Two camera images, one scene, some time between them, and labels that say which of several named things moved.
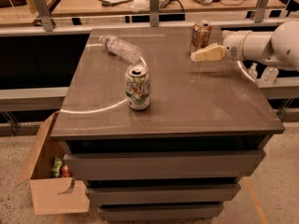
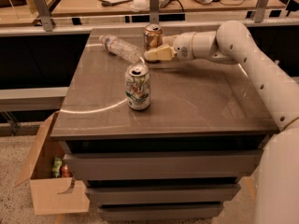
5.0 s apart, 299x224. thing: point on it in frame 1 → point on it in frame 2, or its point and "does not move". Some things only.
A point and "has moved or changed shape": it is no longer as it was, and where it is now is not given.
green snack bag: x=56 y=168 does not move
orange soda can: x=201 y=35 has moved or changed shape
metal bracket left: x=42 y=10 does not move
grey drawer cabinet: x=184 y=157 does not move
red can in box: x=65 y=171 does not move
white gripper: x=234 y=46 → x=183 y=47
